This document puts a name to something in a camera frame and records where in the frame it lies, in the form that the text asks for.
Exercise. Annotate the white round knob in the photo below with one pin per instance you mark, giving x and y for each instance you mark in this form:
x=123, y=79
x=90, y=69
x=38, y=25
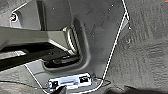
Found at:
x=14, y=17

